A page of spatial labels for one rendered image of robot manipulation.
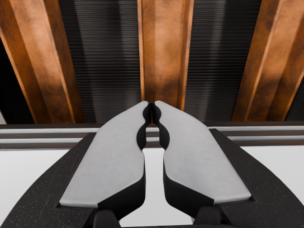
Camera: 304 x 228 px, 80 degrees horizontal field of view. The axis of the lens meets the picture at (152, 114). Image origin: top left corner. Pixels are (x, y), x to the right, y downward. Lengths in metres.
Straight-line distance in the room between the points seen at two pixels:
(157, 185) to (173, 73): 0.21
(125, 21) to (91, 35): 0.09
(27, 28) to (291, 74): 0.47
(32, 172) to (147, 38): 0.27
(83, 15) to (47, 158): 0.34
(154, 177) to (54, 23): 0.28
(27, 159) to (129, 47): 0.33
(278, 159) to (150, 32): 0.27
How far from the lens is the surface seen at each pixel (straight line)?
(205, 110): 0.57
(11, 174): 0.32
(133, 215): 0.34
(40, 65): 0.41
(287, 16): 0.41
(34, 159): 0.29
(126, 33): 0.48
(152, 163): 0.25
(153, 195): 0.30
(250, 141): 0.27
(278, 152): 0.29
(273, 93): 0.45
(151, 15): 0.34
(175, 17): 0.35
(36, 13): 0.39
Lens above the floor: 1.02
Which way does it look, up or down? 59 degrees down
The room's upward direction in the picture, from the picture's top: 179 degrees clockwise
